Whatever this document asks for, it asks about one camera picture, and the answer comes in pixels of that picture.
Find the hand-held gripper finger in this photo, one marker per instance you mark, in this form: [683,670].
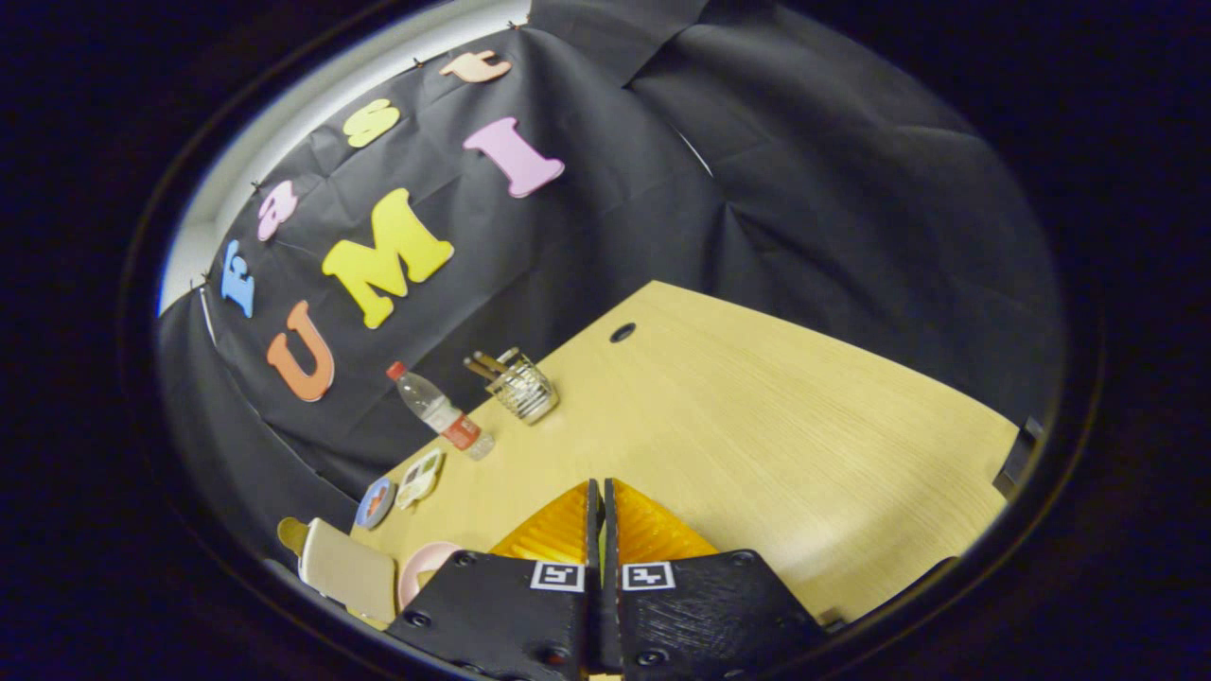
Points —
[611,530]
[594,530]

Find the brown toast bread slice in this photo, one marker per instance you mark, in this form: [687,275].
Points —
[291,534]

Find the pink round plate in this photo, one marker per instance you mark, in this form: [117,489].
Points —
[421,567]

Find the white divided seasoning dish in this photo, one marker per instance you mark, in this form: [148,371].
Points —
[419,480]

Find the clear red-capped water bottle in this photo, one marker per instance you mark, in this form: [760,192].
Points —
[440,411]

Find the red food pieces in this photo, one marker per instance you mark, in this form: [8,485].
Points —
[377,501]

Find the small blue plate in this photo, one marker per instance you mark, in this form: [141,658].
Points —
[363,515]

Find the white toaster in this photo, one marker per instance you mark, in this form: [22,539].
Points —
[350,572]

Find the small dark block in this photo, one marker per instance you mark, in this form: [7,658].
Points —
[1020,456]

